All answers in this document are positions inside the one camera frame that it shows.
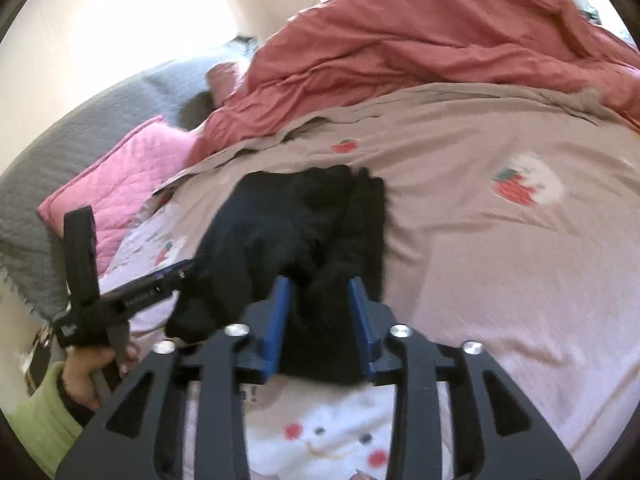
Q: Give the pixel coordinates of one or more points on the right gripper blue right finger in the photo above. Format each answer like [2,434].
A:
[497,433]

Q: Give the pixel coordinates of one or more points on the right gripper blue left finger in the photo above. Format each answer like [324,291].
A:
[138,433]

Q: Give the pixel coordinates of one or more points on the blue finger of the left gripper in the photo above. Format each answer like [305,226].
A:
[148,283]
[177,276]

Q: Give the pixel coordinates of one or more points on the black t-shirt orange cuffs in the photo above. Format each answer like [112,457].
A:
[319,228]

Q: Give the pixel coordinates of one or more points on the person's left hand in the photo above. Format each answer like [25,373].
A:
[77,373]

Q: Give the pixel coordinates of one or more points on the grey quilted headboard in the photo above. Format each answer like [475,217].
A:
[32,259]

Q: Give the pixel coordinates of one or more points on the pink quilted pillow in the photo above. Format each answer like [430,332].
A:
[118,183]

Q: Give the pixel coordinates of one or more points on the green fleece sleeve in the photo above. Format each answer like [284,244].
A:
[39,433]

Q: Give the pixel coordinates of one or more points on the small dusty pink pillow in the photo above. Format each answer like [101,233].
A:
[222,81]

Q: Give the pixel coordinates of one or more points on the mauve strawberry bear bedsheet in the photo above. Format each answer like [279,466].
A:
[512,218]

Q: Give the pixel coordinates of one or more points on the red crumpled duvet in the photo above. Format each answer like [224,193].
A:
[344,52]

